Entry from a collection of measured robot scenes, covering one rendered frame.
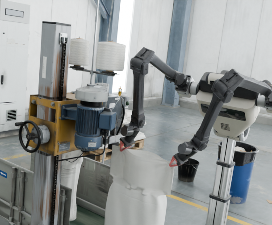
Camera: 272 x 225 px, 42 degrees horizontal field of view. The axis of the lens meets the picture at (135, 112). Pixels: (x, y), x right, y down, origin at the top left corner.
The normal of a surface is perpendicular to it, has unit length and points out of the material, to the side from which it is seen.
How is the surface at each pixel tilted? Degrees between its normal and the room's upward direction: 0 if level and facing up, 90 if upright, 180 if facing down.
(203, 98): 40
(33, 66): 90
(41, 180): 90
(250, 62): 90
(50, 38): 90
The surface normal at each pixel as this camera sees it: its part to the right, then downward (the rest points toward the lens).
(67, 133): 0.81, 0.19
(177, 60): -0.58, 0.09
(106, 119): -0.19, 0.16
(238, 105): -0.29, -0.69
